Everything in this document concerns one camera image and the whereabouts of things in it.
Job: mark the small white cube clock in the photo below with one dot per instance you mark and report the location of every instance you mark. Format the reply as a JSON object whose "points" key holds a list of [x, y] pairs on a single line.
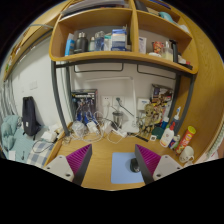
{"points": [[153, 137]]}

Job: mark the black ruler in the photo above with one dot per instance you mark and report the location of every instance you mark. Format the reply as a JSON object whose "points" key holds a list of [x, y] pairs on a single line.
{"points": [[142, 137]]}

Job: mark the white pump lotion bottle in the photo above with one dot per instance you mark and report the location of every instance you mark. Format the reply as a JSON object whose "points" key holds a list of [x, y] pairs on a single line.
{"points": [[166, 137]]}

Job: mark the black computer mouse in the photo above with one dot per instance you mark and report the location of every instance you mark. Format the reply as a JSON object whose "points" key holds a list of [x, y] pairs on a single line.
{"points": [[134, 165]]}

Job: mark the white wall box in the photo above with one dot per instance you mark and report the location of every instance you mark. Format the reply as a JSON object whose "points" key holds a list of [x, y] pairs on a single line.
{"points": [[143, 104]]}

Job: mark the white power strip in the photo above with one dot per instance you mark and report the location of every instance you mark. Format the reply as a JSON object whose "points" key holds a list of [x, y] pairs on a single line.
{"points": [[119, 133]]}

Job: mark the light blue mouse pad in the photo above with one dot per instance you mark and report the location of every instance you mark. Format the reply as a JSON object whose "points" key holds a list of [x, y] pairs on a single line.
{"points": [[121, 166]]}

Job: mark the colourful printed box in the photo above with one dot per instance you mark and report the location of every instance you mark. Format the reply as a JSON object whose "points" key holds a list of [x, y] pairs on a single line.
{"points": [[163, 93]]}

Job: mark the grey metal shelf frame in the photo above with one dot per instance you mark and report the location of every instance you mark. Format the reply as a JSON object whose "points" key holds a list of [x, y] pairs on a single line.
{"points": [[56, 100]]}

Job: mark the metal cup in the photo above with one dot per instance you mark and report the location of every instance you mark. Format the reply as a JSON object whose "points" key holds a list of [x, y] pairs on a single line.
{"points": [[117, 118]]}

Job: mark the blue bottle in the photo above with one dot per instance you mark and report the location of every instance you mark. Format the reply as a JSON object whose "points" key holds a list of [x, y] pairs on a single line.
{"points": [[164, 123]]}

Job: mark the white mug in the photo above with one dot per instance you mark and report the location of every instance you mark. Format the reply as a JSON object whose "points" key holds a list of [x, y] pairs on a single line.
{"points": [[185, 154]]}

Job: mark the brown tree figure toy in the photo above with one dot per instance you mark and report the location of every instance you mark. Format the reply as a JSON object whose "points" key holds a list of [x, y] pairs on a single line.
{"points": [[149, 118]]}

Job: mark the white desk lamp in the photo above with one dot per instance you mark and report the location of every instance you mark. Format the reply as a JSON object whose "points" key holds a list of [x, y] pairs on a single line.
{"points": [[134, 100]]}

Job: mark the white charger adapter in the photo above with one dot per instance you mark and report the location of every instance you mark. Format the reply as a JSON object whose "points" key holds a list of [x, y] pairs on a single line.
{"points": [[105, 127]]}

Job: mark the small blue red can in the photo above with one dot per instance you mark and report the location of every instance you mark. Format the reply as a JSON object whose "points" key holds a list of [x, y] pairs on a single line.
{"points": [[174, 142]]}

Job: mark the teal blanket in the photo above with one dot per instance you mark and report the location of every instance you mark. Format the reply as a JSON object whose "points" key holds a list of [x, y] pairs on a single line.
{"points": [[10, 131]]}

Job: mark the bed with checked sheet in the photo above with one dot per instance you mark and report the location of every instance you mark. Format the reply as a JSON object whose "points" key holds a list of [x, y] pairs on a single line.
{"points": [[36, 153]]}

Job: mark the white wall socket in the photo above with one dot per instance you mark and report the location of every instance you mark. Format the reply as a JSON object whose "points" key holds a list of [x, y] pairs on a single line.
{"points": [[120, 100], [106, 101]]}

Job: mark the wooden shelf unit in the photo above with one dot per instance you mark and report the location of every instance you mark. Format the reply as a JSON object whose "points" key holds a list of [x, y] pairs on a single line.
{"points": [[133, 56]]}

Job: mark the wooden wall shelf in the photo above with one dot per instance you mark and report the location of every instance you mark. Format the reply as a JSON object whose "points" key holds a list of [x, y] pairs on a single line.
{"points": [[26, 50]]}

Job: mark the red yellow chips can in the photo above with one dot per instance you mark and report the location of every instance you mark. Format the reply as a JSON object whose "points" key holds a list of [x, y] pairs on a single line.
{"points": [[185, 140]]}

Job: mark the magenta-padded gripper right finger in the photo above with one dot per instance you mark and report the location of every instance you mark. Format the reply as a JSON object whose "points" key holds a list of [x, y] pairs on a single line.
{"points": [[164, 166]]}

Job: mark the clear round plastic bag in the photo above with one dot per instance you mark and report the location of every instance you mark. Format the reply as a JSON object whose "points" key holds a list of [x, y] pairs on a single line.
{"points": [[78, 129]]}

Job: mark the dark green box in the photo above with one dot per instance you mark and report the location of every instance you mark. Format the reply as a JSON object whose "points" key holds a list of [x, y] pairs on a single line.
{"points": [[158, 133]]}

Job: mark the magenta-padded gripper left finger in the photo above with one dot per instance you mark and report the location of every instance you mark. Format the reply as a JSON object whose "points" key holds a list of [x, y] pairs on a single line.
{"points": [[62, 166]]}

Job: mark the blue robot model box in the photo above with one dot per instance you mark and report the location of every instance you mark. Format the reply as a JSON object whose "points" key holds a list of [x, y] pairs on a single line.
{"points": [[85, 98]]}

